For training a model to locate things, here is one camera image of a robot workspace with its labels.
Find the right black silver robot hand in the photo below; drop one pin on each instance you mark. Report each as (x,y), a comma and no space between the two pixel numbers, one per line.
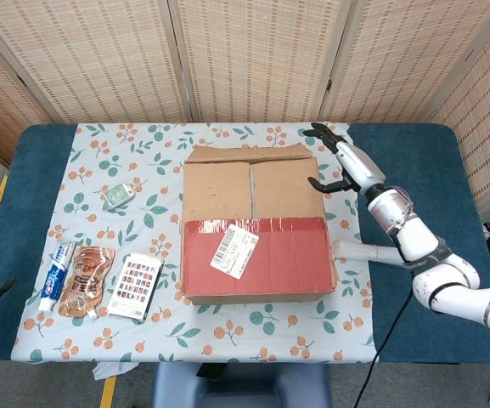
(361,168)

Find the white patterned card pack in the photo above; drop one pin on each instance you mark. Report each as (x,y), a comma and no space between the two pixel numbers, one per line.
(134,285)

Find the bamboo folding screen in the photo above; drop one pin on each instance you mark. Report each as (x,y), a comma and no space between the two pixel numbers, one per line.
(253,55)

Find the small green card pack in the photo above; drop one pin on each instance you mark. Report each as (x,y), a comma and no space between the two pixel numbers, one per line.
(118,195)

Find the white blue toothpaste tube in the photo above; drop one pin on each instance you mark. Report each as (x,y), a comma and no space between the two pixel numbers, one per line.
(55,278)

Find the large cardboard box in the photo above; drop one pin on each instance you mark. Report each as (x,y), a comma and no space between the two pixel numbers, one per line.
(270,272)

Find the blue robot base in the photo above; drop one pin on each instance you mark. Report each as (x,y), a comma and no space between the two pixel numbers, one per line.
(240,382)

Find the bundle of clear straws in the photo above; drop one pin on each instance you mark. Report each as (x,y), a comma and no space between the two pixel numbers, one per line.
(363,251)

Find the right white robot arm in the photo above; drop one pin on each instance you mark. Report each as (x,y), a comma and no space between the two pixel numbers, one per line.
(418,238)

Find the brown foil snack pouch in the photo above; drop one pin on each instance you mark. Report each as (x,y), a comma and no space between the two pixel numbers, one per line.
(85,280)

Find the floral print tablecloth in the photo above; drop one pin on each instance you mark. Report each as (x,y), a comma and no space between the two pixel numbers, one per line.
(227,331)

